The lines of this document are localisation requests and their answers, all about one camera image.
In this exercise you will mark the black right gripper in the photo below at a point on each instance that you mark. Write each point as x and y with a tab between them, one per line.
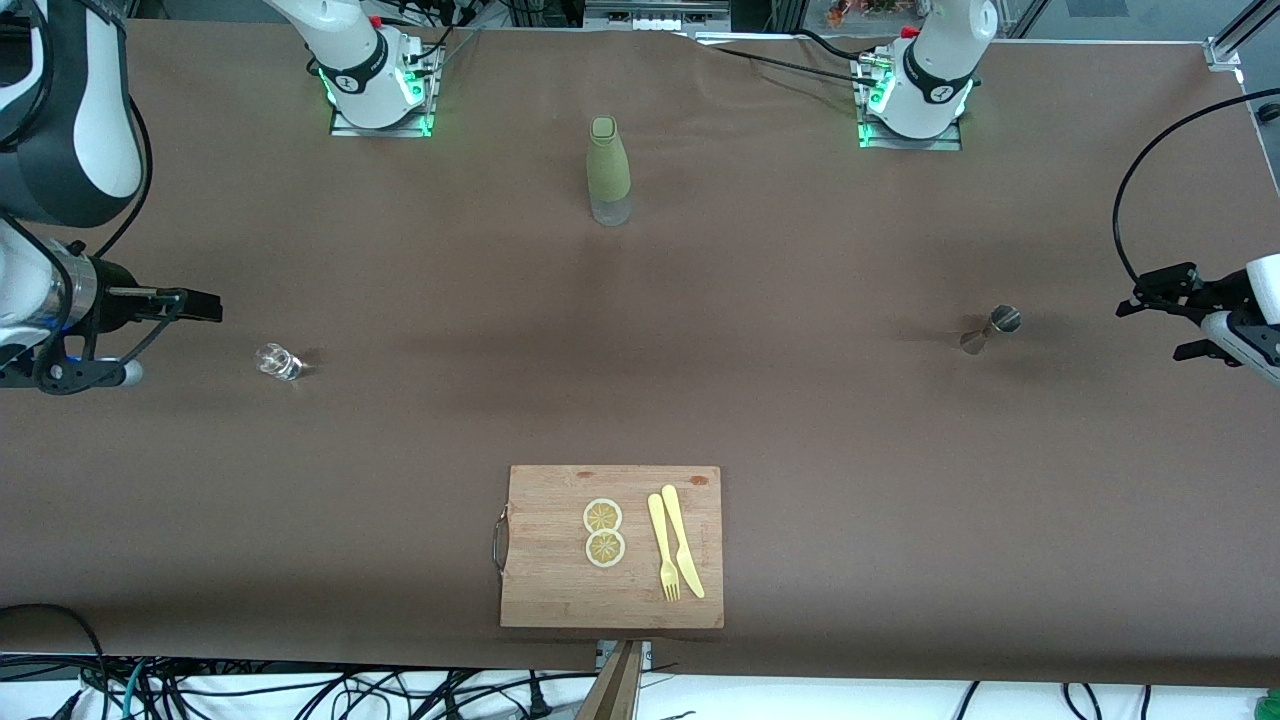
112	303

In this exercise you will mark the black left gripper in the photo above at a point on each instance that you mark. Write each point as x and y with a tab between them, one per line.
1206	293

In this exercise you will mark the small clear glass cup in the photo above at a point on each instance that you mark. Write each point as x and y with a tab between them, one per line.
275	362

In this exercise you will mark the metal jigger measuring cup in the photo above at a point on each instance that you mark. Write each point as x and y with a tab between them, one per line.
1005	320

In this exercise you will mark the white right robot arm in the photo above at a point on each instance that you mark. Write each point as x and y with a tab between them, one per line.
95	110

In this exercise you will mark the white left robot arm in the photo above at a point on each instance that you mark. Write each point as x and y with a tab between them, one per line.
940	50

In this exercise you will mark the brown tablecloth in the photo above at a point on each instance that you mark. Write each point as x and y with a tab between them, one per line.
900	450

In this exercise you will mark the small green object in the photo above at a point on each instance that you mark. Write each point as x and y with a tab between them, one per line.
1272	705

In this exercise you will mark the green bottle with clear base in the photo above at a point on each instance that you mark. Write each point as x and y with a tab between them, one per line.
608	170

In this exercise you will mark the wooden cutting board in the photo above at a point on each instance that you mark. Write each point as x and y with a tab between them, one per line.
545	590

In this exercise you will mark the lemon slice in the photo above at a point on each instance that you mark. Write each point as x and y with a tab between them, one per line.
605	549
602	516

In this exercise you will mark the yellow plastic fork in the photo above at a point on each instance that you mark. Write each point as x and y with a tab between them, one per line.
660	540

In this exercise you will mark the yellow plastic knife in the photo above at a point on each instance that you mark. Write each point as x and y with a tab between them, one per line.
680	540

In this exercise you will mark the grey power strip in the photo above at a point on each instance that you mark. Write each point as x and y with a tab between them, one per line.
655	15

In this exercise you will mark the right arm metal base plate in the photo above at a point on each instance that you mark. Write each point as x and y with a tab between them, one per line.
380	131

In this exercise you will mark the aluminium frame profile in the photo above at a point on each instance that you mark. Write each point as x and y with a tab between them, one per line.
1225	50

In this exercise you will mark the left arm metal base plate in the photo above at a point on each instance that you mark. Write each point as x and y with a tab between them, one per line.
900	143

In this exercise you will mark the wooden post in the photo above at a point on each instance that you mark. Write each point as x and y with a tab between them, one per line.
612	690

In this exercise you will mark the metal post bracket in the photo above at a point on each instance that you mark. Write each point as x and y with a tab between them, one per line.
646	652

